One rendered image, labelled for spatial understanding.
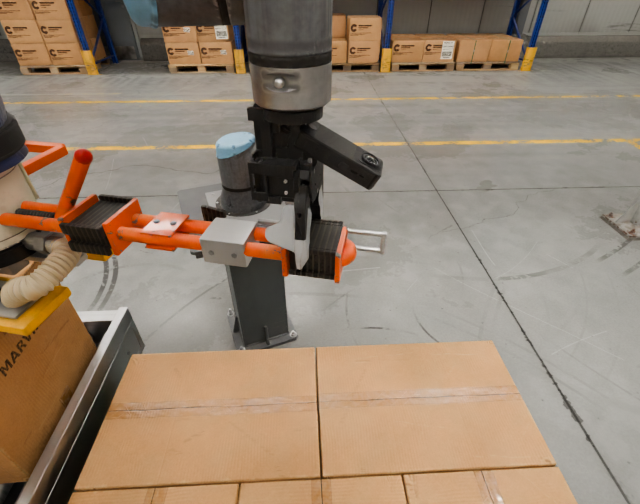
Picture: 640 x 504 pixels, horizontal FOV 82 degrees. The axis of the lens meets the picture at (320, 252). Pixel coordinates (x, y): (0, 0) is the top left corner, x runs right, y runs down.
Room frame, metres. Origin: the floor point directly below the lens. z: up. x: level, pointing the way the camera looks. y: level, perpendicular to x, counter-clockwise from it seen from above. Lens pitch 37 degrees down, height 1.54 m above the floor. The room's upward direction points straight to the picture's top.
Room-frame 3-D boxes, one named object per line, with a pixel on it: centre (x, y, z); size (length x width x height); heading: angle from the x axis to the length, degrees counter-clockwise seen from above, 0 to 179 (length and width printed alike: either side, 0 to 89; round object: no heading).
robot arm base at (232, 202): (1.35, 0.32, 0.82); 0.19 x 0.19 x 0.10
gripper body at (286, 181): (0.45, 0.04, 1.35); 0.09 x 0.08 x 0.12; 78
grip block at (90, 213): (0.51, 0.35, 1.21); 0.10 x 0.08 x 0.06; 169
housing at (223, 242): (0.47, 0.14, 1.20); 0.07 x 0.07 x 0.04; 79
